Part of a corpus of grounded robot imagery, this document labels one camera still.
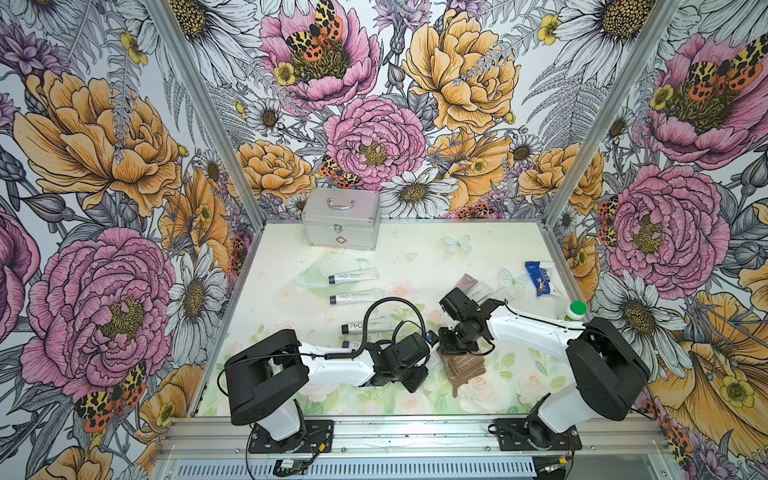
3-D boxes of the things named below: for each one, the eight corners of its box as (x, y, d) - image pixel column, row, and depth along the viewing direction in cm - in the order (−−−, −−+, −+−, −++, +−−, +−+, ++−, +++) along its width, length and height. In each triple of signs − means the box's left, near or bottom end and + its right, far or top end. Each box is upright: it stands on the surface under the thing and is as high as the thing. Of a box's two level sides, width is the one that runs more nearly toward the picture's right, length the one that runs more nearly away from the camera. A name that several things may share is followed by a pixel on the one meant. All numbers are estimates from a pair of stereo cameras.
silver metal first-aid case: (309, 251, 115) (298, 219, 102) (317, 216, 128) (309, 183, 115) (378, 251, 115) (376, 219, 102) (380, 216, 128) (378, 183, 115)
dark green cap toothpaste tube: (329, 284, 105) (328, 279, 103) (329, 278, 107) (328, 273, 105) (379, 277, 107) (379, 272, 105) (378, 271, 109) (378, 266, 107)
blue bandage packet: (536, 296, 102) (540, 290, 100) (526, 267, 110) (529, 261, 107) (551, 296, 102) (555, 290, 100) (539, 267, 110) (543, 261, 107)
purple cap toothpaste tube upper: (331, 306, 100) (330, 302, 98) (331, 299, 102) (330, 294, 99) (383, 299, 102) (383, 294, 99) (382, 292, 103) (382, 287, 101)
